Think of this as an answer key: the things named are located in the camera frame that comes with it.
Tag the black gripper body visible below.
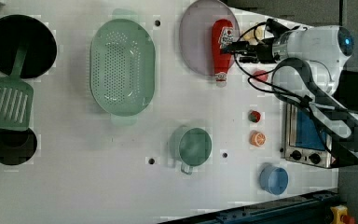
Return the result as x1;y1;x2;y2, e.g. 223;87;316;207
246;44;275;63

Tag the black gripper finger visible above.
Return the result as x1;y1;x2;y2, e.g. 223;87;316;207
220;41;248;54
239;56;256;63

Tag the red ketchup bottle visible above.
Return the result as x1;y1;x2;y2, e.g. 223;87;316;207
211;19;233;87

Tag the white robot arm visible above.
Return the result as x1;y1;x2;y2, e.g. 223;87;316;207
221;21;358;164

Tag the pale pink plate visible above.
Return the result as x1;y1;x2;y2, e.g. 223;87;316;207
179;0;240;76

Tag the yellow toy banana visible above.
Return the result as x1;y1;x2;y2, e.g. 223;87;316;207
241;27;264;44

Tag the red toy tomato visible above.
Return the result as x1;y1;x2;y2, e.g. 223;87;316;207
253;70;269;81

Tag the toy strawberry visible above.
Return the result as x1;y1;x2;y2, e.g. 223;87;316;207
248;110;261;123

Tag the toy orange slice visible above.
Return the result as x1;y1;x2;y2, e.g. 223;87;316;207
250;131;266;147

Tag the green measuring cup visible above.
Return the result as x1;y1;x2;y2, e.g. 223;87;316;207
169;126;213;175

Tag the silver toaster oven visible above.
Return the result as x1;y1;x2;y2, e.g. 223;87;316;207
283;104;335;169

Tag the green perforated colander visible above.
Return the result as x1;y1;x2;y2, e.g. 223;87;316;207
89;8;156;126

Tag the blue cup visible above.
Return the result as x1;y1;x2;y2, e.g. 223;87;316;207
259;165;289;195

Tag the yellow red emergency button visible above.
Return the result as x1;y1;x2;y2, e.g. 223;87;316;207
330;205;356;224

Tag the black round pan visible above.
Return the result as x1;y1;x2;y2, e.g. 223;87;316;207
0;15;57;79

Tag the green slotted spatula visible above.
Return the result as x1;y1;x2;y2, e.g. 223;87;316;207
0;46;34;131

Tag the small black bowl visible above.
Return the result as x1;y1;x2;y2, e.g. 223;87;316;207
0;129;37;166

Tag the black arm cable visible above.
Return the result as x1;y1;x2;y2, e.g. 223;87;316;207
233;21;358;165

